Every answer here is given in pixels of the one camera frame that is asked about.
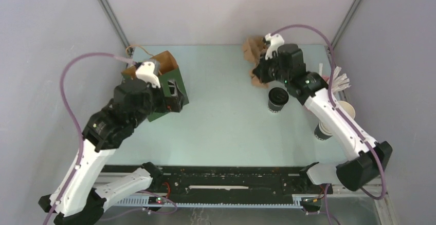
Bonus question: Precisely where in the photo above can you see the bundle of white straws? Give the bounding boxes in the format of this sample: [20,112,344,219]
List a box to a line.
[332,66,351,93]

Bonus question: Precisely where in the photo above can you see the purple cable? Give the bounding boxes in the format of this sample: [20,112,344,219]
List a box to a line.
[42,52,137,225]
[270,24,387,201]

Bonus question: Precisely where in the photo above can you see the stacked brown cup carriers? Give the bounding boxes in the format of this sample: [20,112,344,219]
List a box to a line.
[242,35,268,73]

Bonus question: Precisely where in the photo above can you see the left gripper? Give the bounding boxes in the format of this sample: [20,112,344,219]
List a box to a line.
[133,77,187,127]

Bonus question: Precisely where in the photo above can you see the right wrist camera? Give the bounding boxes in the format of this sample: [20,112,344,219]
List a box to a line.
[264,33,284,60]

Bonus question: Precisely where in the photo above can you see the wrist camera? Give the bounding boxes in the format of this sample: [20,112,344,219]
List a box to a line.
[264,33,284,60]
[135,59,161,88]

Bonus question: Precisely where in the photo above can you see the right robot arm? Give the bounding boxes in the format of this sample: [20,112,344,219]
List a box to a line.
[252,44,393,193]

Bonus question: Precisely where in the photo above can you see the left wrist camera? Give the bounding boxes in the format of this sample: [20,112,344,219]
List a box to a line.
[135,59,161,88]

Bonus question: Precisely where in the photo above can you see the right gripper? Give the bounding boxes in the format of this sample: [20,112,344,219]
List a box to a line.
[252,51,289,85]

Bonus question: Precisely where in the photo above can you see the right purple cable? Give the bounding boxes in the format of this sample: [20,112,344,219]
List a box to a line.
[270,24,387,201]

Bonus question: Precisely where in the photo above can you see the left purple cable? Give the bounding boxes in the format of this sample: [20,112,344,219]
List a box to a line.
[42,52,137,225]

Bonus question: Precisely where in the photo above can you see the black paper coffee cup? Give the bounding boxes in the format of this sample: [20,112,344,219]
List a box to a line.
[268,98,288,113]

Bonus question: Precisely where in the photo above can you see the green paper bag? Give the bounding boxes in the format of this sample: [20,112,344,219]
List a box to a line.
[125,45,189,122]

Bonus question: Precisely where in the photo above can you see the brown pulp cup carrier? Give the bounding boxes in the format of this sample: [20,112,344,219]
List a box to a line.
[249,68,269,89]

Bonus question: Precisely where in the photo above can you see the stack of paper cups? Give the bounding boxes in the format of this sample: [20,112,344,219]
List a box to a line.
[314,100,356,141]

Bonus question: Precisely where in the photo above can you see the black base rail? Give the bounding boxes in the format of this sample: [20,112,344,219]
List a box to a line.
[112,164,333,208]

